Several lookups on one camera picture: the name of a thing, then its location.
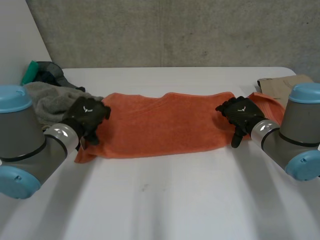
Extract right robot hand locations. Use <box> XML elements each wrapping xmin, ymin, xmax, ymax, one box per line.
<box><xmin>215</xmin><ymin>95</ymin><xmax>266</xmax><ymax>149</ymax></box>

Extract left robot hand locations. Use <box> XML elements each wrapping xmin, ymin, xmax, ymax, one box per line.
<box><xmin>61</xmin><ymin>96</ymin><xmax>112</xmax><ymax>146</ymax></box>

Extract coral towel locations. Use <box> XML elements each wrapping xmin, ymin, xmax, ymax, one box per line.
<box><xmin>74</xmin><ymin>91</ymin><xmax>286</xmax><ymax>164</ymax></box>

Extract grey towel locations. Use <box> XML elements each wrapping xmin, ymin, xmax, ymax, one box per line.
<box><xmin>23</xmin><ymin>81</ymin><xmax>104</xmax><ymax>127</ymax></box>

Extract beige shorts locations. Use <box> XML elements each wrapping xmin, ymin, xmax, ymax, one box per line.
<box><xmin>256</xmin><ymin>73</ymin><xmax>315</xmax><ymax>107</ymax></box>

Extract dark blue cloth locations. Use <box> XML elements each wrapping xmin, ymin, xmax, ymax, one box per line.
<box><xmin>31</xmin><ymin>60</ymin><xmax>86</xmax><ymax>93</ymax></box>

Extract teal towel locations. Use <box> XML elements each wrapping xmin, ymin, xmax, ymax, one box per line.
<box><xmin>20</xmin><ymin>60</ymin><xmax>40</xmax><ymax>85</ymax></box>

